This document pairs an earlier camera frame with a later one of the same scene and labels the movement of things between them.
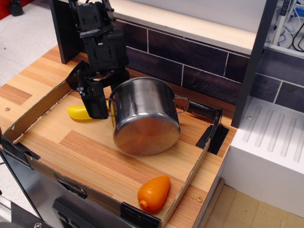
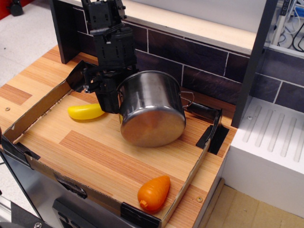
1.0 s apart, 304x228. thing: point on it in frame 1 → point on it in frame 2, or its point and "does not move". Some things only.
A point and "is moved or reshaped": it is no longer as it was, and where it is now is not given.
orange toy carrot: [152, 191] does not move
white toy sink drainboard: [266, 158] does not move
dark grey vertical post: [256, 53] does not move
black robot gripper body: [106, 51] → [115, 51]
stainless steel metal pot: [145, 115] is moved or reshaped
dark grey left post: [68, 35] does not move
